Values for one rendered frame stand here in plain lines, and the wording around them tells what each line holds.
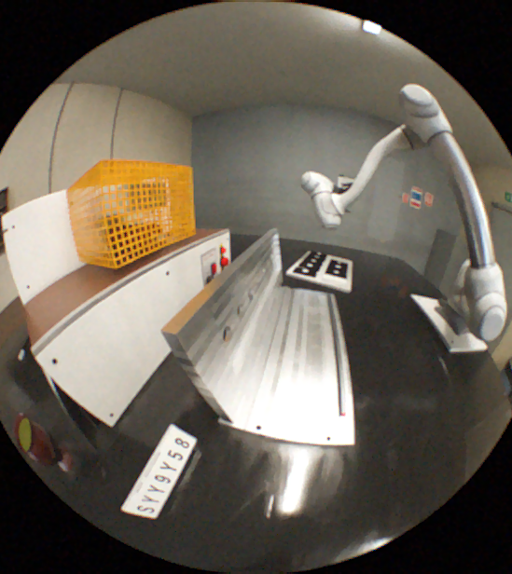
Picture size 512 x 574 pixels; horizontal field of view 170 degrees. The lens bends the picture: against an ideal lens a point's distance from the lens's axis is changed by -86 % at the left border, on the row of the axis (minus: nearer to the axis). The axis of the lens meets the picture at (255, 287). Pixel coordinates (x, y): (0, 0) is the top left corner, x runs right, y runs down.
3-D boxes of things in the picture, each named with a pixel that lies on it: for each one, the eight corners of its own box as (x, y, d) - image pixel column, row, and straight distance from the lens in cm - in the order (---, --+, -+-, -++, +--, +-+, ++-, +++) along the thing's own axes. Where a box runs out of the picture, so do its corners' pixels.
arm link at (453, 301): (468, 309, 100) (487, 265, 98) (477, 329, 84) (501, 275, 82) (444, 295, 94) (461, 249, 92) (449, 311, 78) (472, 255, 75)
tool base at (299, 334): (347, 446, 33) (358, 442, 30) (219, 424, 30) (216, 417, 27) (332, 299, 59) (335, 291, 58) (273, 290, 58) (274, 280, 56)
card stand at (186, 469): (168, 513, 33) (160, 516, 30) (142, 498, 34) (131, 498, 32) (200, 452, 30) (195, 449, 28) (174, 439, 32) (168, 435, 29)
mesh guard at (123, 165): (116, 268, 29) (101, 159, 30) (77, 261, 48) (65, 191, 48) (195, 234, 44) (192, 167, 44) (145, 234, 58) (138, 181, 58)
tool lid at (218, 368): (175, 334, 12) (159, 330, 13) (237, 427, 27) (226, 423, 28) (277, 228, 51) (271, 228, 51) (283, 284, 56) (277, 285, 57)
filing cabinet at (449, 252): (447, 320, 370) (477, 248, 350) (425, 316, 324) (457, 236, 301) (434, 304, 398) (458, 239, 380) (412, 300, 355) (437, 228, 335)
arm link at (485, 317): (490, 317, 84) (505, 351, 67) (457, 321, 80) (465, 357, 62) (425, 105, 87) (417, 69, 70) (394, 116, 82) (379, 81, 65)
